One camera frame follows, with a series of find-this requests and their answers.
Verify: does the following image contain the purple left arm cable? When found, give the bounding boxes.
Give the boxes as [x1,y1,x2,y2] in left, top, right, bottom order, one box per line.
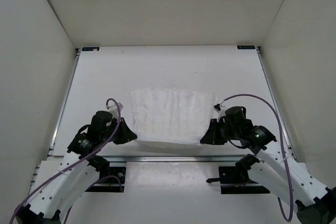
[9,98,124,224]

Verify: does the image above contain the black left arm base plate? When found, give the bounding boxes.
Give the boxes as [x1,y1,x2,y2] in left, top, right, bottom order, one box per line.
[86,163,127,193]

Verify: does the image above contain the white skirt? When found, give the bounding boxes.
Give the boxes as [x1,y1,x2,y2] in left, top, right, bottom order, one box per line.
[131,88,216,148]

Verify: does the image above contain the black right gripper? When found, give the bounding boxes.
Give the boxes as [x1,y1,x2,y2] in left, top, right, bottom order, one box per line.
[201,119,240,145]

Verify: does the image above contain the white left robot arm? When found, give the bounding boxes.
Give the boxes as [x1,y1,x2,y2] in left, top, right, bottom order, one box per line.
[14,111,137,223]

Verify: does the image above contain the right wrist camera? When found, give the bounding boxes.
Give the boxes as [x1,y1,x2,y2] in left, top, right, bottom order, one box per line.
[213,102,227,116]

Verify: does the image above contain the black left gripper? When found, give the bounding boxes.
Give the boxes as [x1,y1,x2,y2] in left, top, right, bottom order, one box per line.
[103,114,138,142]

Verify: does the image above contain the blue right corner label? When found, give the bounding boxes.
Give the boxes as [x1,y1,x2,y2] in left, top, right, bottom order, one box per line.
[237,45,255,50]

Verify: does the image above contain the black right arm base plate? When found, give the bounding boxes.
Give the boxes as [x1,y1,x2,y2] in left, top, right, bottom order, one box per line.
[206,166,270,195]

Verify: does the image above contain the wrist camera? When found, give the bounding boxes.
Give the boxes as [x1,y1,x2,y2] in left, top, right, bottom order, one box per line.
[213,102,227,116]
[106,102,123,120]

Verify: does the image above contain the blue left corner label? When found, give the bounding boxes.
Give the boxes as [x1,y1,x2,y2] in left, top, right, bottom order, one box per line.
[81,47,100,51]

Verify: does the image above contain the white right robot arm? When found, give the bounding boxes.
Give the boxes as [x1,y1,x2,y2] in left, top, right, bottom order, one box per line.
[201,104,335,223]

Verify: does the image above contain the blue corner label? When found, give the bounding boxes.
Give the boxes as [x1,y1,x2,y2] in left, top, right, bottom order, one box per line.
[237,45,255,50]
[81,47,100,51]

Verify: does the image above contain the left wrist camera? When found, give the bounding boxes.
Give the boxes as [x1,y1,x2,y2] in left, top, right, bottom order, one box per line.
[106,102,123,120]

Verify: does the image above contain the aluminium table edge rail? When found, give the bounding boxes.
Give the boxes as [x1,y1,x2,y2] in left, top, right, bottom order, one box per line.
[47,155,297,163]

